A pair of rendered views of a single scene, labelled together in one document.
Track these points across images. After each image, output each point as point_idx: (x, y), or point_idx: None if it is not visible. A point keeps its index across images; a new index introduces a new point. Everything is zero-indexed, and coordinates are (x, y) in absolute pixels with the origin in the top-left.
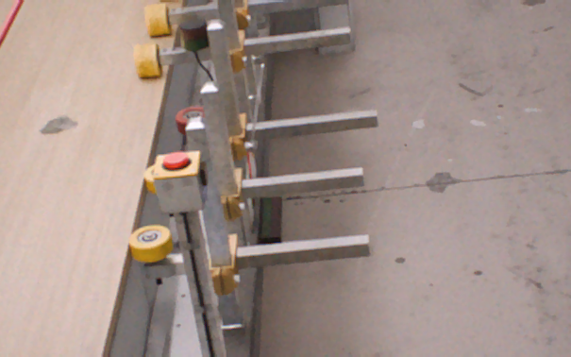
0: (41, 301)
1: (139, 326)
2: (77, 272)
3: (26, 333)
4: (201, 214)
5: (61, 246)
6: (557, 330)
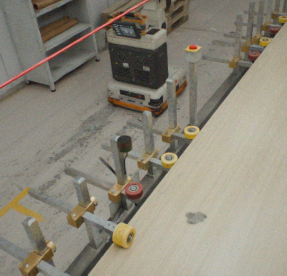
0: (235, 121)
1: None
2: (220, 127)
3: (242, 113)
4: None
5: (221, 140)
6: (17, 272)
